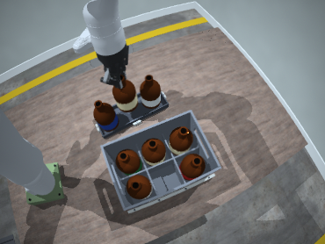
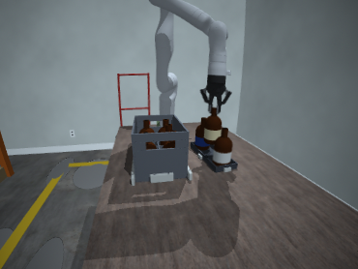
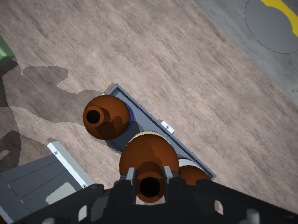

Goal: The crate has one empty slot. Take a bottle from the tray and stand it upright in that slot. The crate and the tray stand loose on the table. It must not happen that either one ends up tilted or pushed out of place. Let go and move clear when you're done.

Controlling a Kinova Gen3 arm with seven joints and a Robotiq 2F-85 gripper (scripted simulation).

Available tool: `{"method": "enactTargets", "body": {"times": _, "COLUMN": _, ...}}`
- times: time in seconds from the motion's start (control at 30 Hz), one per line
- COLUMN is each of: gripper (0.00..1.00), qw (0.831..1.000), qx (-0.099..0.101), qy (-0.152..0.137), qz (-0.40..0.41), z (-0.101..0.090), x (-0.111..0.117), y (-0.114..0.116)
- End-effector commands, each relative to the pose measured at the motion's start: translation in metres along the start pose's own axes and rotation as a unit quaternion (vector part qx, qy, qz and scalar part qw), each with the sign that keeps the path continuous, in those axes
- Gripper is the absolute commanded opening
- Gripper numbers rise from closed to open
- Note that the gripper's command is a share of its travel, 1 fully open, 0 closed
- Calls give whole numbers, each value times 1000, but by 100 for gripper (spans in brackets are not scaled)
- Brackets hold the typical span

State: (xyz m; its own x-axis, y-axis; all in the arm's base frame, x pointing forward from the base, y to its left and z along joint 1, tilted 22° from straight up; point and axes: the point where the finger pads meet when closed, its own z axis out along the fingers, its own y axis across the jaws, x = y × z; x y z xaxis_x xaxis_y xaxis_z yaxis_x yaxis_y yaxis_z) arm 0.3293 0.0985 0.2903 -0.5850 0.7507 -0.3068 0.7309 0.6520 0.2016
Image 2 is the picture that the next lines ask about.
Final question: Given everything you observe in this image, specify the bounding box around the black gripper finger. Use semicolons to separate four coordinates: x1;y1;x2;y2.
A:
200;88;214;113
217;88;232;114

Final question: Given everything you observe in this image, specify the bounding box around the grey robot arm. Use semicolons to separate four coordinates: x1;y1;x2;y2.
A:
149;0;231;115

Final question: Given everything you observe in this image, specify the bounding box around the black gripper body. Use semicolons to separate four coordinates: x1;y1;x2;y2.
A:
206;75;226;97

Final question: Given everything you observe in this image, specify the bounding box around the orange-brown bottle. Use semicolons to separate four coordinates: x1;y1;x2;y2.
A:
139;120;154;134
204;107;222;145

